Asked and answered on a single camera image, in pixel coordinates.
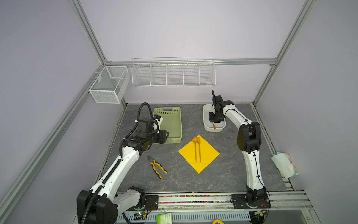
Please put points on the green white small box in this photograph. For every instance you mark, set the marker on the green white small box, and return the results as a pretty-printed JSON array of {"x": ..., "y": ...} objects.
[{"x": 164, "y": 218}]

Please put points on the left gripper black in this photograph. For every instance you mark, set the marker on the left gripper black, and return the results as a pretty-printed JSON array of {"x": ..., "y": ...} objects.
[{"x": 162, "y": 136}]

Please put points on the green perforated plastic basket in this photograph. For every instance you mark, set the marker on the green perforated plastic basket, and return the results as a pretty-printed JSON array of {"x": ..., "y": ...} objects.
[{"x": 172, "y": 123}]

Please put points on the yellow tape measure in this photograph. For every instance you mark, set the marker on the yellow tape measure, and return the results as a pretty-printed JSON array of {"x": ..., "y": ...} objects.
[{"x": 217, "y": 221}]

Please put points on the small white mesh basket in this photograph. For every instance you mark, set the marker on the small white mesh basket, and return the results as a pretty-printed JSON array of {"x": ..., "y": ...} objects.
[{"x": 110, "y": 85}]

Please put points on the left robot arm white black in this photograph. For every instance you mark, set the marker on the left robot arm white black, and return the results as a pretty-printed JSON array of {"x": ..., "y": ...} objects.
[{"x": 101, "y": 204}]

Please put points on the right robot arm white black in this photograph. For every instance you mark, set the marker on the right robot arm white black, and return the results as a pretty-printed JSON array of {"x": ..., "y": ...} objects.
[{"x": 249, "y": 141}]

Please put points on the white oval plastic tub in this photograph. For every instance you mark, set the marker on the white oval plastic tub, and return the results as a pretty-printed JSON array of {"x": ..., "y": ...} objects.
[{"x": 208, "y": 125}]

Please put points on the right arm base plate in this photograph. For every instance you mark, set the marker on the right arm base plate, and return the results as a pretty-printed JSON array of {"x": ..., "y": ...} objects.
[{"x": 242, "y": 201}]

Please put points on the long white wire shelf basket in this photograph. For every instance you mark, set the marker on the long white wire shelf basket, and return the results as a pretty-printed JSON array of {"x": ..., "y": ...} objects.
[{"x": 173, "y": 72}]

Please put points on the orange wooden fork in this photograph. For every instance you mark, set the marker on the orange wooden fork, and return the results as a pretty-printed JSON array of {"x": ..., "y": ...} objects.
[{"x": 199, "y": 142}]

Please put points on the aluminium frame rail base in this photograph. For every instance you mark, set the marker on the aluminium frame rail base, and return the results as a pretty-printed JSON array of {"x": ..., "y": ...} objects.
[{"x": 199, "y": 207}]

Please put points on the yellow paper napkin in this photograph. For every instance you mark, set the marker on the yellow paper napkin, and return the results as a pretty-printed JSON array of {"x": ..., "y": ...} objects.
[{"x": 208, "y": 155}]

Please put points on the yellow black pliers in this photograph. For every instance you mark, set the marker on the yellow black pliers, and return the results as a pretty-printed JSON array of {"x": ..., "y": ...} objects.
[{"x": 154, "y": 165}]

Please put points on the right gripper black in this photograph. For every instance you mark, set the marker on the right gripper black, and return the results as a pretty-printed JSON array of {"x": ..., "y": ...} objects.
[{"x": 211, "y": 119}]

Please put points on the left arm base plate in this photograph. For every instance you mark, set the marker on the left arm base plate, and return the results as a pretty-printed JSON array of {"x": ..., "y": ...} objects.
[{"x": 150, "y": 203}]

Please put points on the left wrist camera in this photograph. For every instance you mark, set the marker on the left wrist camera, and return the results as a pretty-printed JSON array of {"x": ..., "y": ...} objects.
[{"x": 157, "y": 120}]

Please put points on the orange wooden spoon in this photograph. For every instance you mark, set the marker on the orange wooden spoon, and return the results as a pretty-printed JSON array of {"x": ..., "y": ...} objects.
[{"x": 195, "y": 141}]

